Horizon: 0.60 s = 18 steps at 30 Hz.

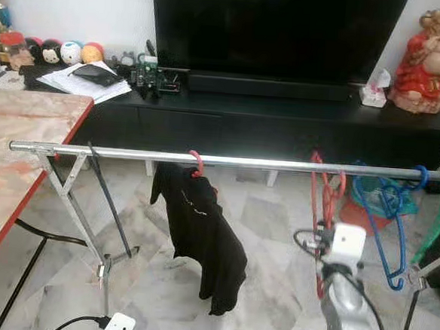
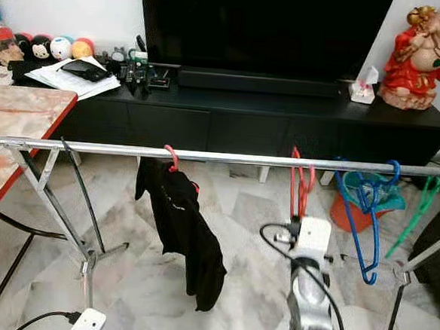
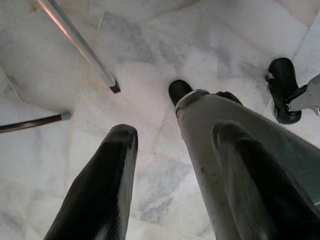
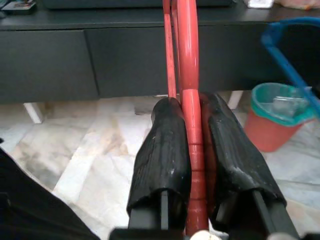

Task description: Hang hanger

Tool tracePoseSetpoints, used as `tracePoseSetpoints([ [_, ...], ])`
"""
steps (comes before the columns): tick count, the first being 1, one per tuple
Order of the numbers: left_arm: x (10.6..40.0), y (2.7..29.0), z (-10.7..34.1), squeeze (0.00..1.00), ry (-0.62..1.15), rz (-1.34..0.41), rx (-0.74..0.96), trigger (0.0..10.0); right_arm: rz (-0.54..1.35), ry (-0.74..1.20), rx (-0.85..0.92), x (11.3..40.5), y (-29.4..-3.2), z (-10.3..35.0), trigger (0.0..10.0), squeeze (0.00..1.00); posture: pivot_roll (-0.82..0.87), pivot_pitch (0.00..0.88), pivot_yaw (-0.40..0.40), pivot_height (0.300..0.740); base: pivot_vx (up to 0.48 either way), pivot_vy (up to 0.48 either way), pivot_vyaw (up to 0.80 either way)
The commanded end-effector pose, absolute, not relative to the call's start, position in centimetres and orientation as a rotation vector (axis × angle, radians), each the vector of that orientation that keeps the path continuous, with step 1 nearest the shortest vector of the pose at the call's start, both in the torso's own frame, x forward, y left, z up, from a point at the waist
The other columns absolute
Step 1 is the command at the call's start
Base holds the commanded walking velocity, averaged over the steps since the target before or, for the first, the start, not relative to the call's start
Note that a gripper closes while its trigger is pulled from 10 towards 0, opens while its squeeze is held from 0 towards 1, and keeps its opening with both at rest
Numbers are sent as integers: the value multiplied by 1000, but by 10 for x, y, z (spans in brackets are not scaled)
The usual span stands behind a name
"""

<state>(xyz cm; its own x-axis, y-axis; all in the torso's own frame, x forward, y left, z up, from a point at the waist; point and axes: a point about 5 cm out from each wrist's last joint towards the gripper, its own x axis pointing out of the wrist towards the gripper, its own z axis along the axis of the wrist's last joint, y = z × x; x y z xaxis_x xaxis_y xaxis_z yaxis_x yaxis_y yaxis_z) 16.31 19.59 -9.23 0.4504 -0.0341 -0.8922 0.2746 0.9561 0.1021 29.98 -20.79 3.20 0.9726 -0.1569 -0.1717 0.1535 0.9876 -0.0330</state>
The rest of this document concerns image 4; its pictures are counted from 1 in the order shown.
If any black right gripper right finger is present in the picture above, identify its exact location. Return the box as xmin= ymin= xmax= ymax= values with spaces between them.
xmin=199 ymin=91 xmax=301 ymax=238

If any red bin teal liner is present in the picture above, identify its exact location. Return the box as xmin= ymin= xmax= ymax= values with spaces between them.
xmin=243 ymin=82 xmax=317 ymax=153

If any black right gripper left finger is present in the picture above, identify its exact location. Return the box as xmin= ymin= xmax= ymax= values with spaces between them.
xmin=127 ymin=96 xmax=192 ymax=230

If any thick red plastic hanger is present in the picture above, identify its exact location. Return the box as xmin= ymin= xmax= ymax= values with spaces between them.
xmin=161 ymin=0 xmax=218 ymax=236

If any black garment green print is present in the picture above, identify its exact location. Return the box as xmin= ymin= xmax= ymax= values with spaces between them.
xmin=0 ymin=146 xmax=101 ymax=240

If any black television console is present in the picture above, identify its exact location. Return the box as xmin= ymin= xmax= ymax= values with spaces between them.
xmin=0 ymin=4 xmax=320 ymax=124

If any blue plastic hanger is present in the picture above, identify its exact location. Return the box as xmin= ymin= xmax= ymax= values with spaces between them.
xmin=260 ymin=16 xmax=320 ymax=116

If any white tissue box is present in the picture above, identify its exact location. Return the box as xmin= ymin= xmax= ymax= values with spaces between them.
xmin=244 ymin=0 xmax=275 ymax=7

